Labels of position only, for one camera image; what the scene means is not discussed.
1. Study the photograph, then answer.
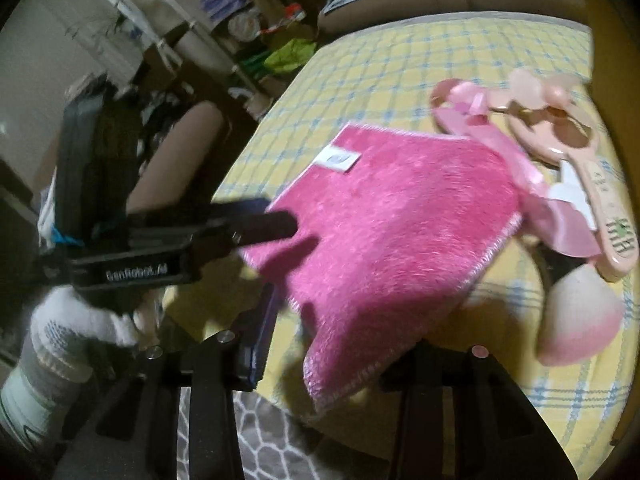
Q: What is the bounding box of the round metal tin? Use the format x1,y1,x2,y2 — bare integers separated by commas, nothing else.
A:
230,10,263,43

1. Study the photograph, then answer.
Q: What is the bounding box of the pink handheld fan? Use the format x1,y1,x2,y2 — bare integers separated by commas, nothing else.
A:
487,67,640,283

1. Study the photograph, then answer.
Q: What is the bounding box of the green bag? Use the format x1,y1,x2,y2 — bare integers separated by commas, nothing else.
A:
262,37,318,73

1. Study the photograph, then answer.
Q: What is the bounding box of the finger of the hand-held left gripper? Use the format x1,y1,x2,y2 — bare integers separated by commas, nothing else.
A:
232,210,301,246
212,198,273,218

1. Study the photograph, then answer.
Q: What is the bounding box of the yellow plaid blanket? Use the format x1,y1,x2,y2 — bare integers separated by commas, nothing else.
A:
165,15,640,480

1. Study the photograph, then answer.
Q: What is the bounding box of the person's leg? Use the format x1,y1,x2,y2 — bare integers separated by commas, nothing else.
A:
125,101,225,216

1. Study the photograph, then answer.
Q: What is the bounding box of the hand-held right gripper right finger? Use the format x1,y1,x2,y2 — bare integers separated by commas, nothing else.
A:
380,342,568,480

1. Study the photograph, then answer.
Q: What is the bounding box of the person's left forearm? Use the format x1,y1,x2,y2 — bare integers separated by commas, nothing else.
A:
0,337,96,456

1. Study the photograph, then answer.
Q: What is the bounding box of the white pipe rack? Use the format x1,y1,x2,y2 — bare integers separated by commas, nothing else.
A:
67,0,186,68

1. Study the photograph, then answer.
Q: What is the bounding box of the pink makeup sponge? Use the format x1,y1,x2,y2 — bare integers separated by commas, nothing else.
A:
537,265,625,367

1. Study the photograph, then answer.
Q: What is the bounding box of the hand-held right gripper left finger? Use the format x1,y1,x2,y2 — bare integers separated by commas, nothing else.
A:
52,282,281,480

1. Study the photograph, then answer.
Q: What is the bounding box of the pink fluffy towel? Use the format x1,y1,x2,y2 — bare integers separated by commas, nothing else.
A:
239,121,526,416

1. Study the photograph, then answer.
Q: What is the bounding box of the person's left hand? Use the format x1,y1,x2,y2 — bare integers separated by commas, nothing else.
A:
30,287,158,356

